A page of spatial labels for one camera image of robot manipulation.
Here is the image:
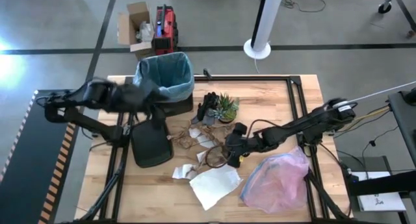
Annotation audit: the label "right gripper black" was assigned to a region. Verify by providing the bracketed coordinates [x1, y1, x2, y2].
[224, 132, 261, 169]

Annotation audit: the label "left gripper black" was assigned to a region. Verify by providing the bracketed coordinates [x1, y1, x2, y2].
[113, 82, 170, 116]

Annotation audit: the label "large white paper sheet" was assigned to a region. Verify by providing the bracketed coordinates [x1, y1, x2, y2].
[188, 164, 244, 212]

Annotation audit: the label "black plastic trash bin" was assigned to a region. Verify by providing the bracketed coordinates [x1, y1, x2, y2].
[155, 93, 195, 117]

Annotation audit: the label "black bin with blue liner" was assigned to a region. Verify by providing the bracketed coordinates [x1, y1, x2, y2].
[132, 51, 196, 104]

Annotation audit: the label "white paper with black print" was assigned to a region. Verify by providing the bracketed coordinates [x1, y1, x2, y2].
[171, 163, 200, 180]

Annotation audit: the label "brown kraft paper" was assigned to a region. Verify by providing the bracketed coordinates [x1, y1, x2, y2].
[169, 119, 237, 169]

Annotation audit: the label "pink plastic trash bag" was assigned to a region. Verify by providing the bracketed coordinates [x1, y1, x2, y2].
[239, 145, 311, 216]

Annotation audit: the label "black grey work glove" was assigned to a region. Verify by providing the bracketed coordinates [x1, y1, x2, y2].
[190, 112, 218, 127]
[196, 92, 220, 121]

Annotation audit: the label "potted succulent plant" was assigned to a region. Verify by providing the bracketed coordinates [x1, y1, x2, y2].
[213, 92, 241, 124]

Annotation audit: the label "clear plastic wrap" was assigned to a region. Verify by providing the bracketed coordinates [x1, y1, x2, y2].
[135, 20, 155, 44]

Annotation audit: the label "red black tool case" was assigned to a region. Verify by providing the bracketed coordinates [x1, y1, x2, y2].
[151, 3, 179, 56]

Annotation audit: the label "open cardboard box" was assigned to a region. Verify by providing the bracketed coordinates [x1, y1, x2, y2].
[116, 1, 157, 61]

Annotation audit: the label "black floor mat orange stripes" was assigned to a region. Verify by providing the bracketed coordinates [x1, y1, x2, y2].
[0, 89, 87, 224]

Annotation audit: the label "grey platform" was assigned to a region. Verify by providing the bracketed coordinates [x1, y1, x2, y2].
[337, 155, 393, 175]

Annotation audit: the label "white pole with round base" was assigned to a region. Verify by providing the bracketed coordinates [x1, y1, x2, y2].
[242, 0, 286, 60]

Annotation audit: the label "black flat bar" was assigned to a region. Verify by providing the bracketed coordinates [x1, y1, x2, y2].
[348, 169, 416, 198]

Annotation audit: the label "white paper booklet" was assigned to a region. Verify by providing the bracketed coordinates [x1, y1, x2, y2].
[352, 170, 408, 213]

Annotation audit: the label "black side desk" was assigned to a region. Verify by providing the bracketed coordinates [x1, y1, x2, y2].
[387, 86, 416, 173]

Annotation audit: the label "cart leg with caster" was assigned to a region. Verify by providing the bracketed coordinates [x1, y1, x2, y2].
[376, 0, 416, 35]

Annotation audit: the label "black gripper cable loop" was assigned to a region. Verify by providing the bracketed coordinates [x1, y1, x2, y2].
[203, 145, 230, 169]

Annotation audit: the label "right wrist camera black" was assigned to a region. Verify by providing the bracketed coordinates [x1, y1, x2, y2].
[233, 121, 248, 136]

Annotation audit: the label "black aluminium table frame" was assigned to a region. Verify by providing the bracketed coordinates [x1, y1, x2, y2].
[76, 74, 357, 224]

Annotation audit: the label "thin black power cable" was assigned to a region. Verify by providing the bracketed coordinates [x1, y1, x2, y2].
[361, 125, 400, 160]

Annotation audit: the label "white cord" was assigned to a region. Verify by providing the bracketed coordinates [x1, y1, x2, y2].
[344, 80, 416, 105]

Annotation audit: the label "black floor cable tangle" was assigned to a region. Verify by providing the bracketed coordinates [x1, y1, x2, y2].
[280, 0, 327, 14]

